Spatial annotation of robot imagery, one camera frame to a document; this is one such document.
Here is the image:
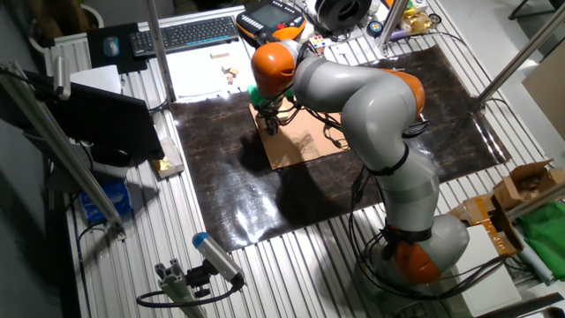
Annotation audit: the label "silver camera with blue end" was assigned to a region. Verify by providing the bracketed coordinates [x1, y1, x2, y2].
[192, 231, 246, 286]

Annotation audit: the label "slanted aluminium frame beam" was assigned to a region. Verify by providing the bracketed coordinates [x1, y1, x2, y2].
[0, 61, 127, 239]

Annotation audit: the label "white paper pad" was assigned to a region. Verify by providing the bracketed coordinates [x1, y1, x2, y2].
[70, 64, 123, 95]

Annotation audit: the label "black mouse pad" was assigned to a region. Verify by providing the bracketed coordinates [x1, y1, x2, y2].
[86, 22, 149, 75]

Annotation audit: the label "silver camera on pole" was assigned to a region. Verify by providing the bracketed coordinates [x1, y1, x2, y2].
[52, 55, 72, 102]

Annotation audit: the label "blue grey computer mouse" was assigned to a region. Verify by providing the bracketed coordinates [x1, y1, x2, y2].
[102, 35, 121, 58]

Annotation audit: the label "black chair legs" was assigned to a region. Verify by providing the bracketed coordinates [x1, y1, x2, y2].
[507, 0, 565, 21]

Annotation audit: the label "small open white box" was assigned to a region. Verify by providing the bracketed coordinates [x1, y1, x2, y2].
[152, 135, 185, 179]

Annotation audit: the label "aluminium frame pole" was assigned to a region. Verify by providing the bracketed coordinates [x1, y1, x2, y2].
[476, 2, 565, 107]
[377, 0, 410, 49]
[147, 0, 177, 103]
[506, 180, 565, 222]

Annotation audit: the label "black camera cable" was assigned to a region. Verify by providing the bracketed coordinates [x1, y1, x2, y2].
[135, 282, 244, 309]

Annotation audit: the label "black filament spool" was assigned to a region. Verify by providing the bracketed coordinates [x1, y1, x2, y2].
[315, 0, 373, 33]

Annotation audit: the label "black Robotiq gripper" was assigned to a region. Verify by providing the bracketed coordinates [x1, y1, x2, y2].
[258, 102, 288, 137]

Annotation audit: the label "dark marble pattern mat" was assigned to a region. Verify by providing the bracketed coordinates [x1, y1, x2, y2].
[169, 43, 512, 253]

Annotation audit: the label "white plant pot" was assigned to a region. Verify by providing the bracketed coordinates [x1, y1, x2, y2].
[28, 3, 106, 57]

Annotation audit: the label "brown cardboard sheet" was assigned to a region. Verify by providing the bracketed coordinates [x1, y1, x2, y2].
[248, 99, 354, 171]

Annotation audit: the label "brown board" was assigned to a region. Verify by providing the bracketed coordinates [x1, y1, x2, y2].
[522, 42, 565, 142]

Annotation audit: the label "green cloth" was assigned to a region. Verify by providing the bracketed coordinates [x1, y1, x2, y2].
[518, 201, 565, 282]

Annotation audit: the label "black laptop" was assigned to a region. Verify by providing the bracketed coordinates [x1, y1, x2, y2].
[24, 70, 165, 163]

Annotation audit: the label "short aluminium extrusion post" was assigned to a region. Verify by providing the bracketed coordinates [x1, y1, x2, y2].
[154, 258, 207, 318]

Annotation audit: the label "white flat box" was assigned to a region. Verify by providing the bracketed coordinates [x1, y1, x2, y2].
[449, 223, 523, 317]

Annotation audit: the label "open cardboard box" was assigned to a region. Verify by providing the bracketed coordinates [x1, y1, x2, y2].
[492, 159, 565, 211]

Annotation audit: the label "Rubik's cube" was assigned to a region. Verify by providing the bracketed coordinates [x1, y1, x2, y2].
[308, 34, 328, 57]

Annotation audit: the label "orange black teach pendant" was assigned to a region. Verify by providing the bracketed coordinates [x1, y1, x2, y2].
[235, 0, 307, 48]

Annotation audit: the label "taped flat cardboard box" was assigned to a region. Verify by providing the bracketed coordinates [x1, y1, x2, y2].
[449, 193, 524, 258]

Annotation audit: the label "white paper sheet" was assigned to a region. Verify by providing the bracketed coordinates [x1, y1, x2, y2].
[165, 39, 277, 103]

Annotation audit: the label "black computer keyboard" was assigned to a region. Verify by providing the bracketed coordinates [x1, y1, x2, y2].
[128, 15, 240, 58]

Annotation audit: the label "black camera clamp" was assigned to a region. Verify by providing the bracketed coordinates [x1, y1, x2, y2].
[185, 260, 213, 299]

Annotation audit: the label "clear bag of gold items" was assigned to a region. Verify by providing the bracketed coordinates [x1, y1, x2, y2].
[403, 11, 433, 36]

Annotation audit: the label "blue tissue pack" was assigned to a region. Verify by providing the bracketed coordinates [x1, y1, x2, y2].
[79, 180, 132, 224]

